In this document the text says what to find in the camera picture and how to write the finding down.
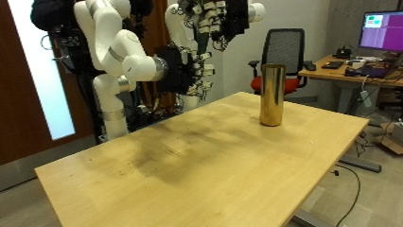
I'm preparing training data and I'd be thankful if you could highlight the gold cylindrical vase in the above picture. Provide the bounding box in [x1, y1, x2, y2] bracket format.
[258, 63, 287, 128]

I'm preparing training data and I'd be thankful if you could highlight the black mesh office chair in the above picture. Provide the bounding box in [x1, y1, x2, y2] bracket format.
[249, 27, 315, 96]

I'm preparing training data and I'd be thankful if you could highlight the black keyboard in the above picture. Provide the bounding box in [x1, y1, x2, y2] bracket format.
[321, 61, 346, 70]

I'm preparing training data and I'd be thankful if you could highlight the black desk device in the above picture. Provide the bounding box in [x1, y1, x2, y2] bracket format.
[334, 45, 353, 60]

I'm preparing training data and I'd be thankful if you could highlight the wooden office desk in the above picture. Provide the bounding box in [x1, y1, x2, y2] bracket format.
[298, 55, 403, 115]

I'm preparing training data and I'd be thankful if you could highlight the black round bundle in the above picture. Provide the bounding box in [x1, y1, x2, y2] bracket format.
[31, 0, 80, 32]

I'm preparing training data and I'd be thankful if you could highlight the computer monitor purple screen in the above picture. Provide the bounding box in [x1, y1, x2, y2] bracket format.
[358, 9, 403, 53]

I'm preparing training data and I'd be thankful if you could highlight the white power strip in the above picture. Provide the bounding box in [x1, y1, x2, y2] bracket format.
[359, 90, 374, 109]

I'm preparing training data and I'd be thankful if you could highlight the grey table foot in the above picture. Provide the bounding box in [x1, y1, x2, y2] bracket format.
[338, 155, 383, 174]

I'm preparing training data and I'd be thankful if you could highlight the cardboard box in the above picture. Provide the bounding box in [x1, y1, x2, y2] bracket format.
[374, 122, 403, 156]

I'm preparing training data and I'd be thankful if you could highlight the metal door handle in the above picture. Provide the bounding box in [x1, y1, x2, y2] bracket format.
[39, 34, 55, 52]

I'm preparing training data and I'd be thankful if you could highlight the black floor cable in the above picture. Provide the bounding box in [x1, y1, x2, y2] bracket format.
[333, 164, 363, 227]

